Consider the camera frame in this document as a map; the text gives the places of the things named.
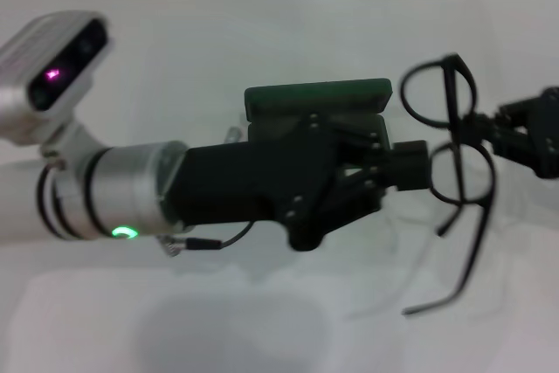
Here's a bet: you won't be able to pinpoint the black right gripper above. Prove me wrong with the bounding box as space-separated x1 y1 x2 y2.
464 86 559 181

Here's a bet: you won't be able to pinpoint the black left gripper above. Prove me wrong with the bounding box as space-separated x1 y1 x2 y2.
158 113 432 252

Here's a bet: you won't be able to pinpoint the black glasses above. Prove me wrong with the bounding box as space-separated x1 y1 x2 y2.
399 52 499 316

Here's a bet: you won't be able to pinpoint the green glasses case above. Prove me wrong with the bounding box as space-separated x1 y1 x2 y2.
243 78 394 148

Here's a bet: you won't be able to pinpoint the grey left gripper cable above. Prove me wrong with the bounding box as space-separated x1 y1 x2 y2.
158 219 255 257

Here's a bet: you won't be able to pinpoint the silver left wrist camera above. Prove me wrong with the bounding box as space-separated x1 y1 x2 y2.
0 10 116 160

